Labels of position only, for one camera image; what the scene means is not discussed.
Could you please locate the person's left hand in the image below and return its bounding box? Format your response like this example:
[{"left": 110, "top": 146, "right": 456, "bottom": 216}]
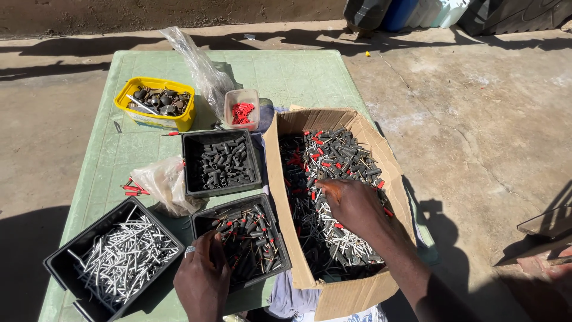
[{"left": 173, "top": 230, "right": 231, "bottom": 314}]

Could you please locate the person's right hand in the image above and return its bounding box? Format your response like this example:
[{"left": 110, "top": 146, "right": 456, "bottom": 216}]
[{"left": 315, "top": 178, "right": 394, "bottom": 245}]

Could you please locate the black tray with mixed plugs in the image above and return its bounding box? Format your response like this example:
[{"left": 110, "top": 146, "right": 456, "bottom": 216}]
[{"left": 190, "top": 193, "right": 292, "bottom": 293}]

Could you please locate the heap of mixed plug parts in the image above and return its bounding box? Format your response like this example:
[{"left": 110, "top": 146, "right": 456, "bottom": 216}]
[{"left": 279, "top": 127, "right": 396, "bottom": 280}]

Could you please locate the heap of black red plugs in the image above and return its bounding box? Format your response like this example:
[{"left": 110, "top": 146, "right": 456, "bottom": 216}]
[{"left": 210, "top": 205, "right": 283, "bottom": 284}]

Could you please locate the brown cardboard box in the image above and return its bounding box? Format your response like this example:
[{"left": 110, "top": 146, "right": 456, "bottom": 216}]
[{"left": 262, "top": 105, "right": 417, "bottom": 322}]

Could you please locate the crumpled clear plastic bag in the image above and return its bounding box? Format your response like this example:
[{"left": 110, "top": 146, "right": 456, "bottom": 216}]
[{"left": 130, "top": 155, "right": 208, "bottom": 218}]

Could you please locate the heap of silver metal pins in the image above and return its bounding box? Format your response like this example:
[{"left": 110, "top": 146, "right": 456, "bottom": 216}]
[{"left": 67, "top": 206, "right": 180, "bottom": 309}]

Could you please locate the heap of black plastic sleeves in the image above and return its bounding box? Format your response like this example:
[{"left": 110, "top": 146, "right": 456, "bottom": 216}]
[{"left": 197, "top": 136, "right": 257, "bottom": 191}]

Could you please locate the black tray with sleeves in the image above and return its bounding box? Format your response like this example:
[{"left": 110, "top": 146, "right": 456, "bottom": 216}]
[{"left": 181, "top": 129, "right": 263, "bottom": 199}]

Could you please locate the heap of red plastic caps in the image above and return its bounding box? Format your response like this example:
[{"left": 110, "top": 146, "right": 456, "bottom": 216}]
[{"left": 231, "top": 102, "right": 255, "bottom": 126}]

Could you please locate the yellow plastic tub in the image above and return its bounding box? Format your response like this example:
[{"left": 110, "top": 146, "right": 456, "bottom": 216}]
[{"left": 114, "top": 77, "right": 197, "bottom": 132}]

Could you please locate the small clear plastic container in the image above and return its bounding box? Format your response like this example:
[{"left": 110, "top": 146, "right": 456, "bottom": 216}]
[{"left": 223, "top": 89, "right": 261, "bottom": 132}]

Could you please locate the black tray with silver pins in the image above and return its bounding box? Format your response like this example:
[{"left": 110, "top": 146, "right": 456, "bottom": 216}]
[{"left": 43, "top": 197, "right": 186, "bottom": 322}]

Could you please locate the heap of metal fittings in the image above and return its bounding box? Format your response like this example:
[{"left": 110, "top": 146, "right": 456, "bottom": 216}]
[{"left": 127, "top": 86, "right": 192, "bottom": 117}]

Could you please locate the silver metal rod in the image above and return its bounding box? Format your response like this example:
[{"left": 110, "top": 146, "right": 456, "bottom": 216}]
[{"left": 125, "top": 94, "right": 159, "bottom": 115}]

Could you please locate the tall clear plastic bag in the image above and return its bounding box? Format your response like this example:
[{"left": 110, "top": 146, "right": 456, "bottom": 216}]
[{"left": 158, "top": 26, "right": 236, "bottom": 121}]

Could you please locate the dark plastic barrel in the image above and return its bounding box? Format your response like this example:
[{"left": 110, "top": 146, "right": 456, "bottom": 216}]
[{"left": 343, "top": 0, "right": 394, "bottom": 31}]

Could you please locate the blue jerrycan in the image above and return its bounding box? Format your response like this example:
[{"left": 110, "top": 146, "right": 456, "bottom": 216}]
[{"left": 381, "top": 0, "right": 420, "bottom": 33}]

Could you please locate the row of white jerrycans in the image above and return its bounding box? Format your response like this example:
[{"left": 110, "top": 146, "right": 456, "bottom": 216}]
[{"left": 406, "top": 0, "right": 471, "bottom": 29}]

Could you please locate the wooden plank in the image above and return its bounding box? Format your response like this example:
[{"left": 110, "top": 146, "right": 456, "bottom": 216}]
[{"left": 517, "top": 205, "right": 572, "bottom": 239}]

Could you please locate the black tyre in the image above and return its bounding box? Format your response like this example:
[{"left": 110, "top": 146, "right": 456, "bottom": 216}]
[{"left": 457, "top": 0, "right": 572, "bottom": 37}]

